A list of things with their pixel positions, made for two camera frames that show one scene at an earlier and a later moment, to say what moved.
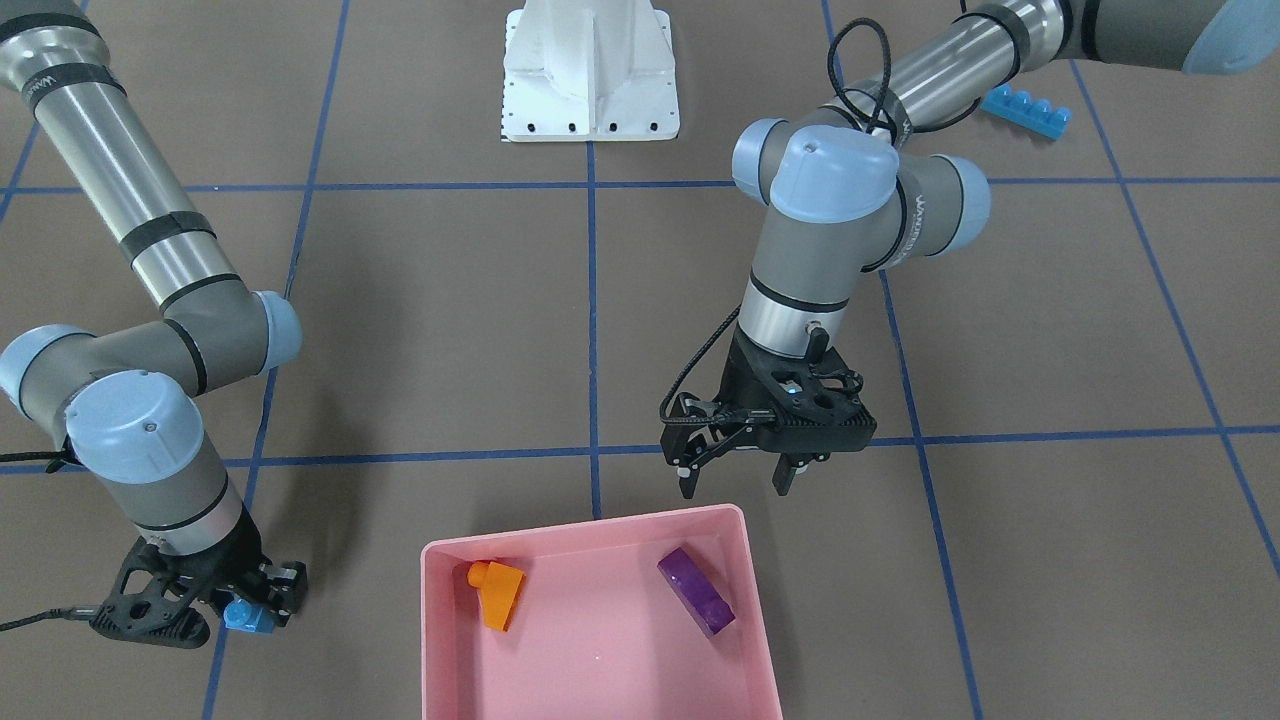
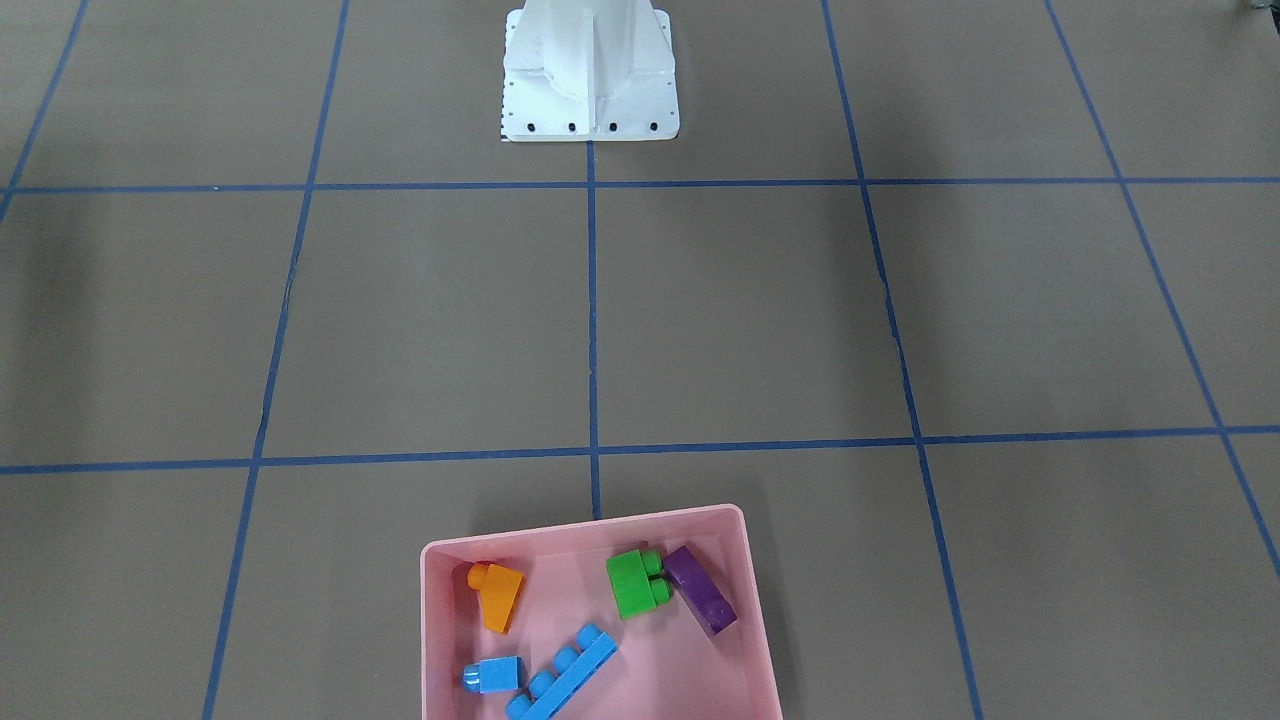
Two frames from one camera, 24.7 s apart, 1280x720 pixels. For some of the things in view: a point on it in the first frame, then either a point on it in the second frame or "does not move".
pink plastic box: x=597 y=632 does not move
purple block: x=695 y=592 does not move
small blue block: x=241 y=614 → x=493 y=675
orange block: x=499 y=586 does not move
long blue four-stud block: x=1021 y=109 → x=572 y=668
